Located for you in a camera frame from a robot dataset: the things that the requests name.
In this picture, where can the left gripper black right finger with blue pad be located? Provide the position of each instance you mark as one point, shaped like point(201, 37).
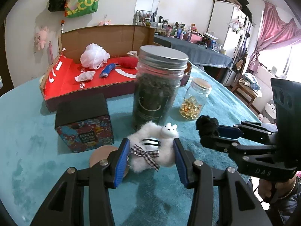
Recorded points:
point(237, 204)

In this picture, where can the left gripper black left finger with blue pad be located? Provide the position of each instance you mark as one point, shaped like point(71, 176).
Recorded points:
point(64, 203)

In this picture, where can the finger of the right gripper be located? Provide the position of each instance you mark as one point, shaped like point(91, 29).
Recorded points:
point(237, 130)
point(226, 145)

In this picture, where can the round beige powder puff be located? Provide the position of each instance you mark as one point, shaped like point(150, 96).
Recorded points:
point(102, 153)

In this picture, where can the white fluffy bunny hair clip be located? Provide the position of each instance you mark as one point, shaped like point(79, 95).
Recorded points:
point(151, 147)

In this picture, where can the red fuzzy soft object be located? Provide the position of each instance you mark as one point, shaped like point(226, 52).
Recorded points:
point(127, 62)

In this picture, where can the white tissue cloth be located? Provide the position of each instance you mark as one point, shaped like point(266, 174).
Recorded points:
point(85, 76)

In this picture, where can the beige crochet scrunchie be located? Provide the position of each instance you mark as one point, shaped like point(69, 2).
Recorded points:
point(132, 53)

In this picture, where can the blue sponge roll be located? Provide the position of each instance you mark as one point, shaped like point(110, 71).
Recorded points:
point(106, 71)

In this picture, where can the white mesh bath pouf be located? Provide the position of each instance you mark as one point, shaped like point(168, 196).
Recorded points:
point(94, 57)

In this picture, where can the black scrunchie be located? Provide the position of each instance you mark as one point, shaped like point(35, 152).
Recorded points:
point(207, 127)

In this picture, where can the right hand holding gripper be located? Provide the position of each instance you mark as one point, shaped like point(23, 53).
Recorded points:
point(279, 188)

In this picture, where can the wooden chair with clothes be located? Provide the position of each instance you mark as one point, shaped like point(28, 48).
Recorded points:
point(250, 86)

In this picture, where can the glass jar yellow capsules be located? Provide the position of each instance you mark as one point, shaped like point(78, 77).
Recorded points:
point(195, 98)

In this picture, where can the black colourful beauty cream box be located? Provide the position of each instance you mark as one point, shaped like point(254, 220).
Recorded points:
point(84, 123)

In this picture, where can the table with grey cloth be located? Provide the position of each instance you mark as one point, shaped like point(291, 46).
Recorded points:
point(198, 55)

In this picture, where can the pink curtain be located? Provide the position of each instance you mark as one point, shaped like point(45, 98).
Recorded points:
point(274, 34)

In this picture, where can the glass jar metal lid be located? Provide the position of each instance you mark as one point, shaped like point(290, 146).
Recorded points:
point(159, 73)

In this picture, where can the white wardrobe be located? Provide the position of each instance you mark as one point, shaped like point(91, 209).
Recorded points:
point(229, 25)

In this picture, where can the cardboard box red lining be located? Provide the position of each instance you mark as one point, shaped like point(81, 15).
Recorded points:
point(58, 84)

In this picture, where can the pink broom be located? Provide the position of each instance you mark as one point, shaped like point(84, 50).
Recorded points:
point(51, 57)

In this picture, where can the pink bunny plush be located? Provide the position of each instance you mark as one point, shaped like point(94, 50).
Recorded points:
point(41, 38)

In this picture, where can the pink cat plush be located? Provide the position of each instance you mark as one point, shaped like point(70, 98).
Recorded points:
point(104, 23)

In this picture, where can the green tote bag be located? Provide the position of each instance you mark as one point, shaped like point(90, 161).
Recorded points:
point(77, 8)

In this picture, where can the wall mirror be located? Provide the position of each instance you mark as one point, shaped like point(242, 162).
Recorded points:
point(145, 12)

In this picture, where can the mop with orange handle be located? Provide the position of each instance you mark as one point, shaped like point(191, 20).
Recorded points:
point(62, 26)

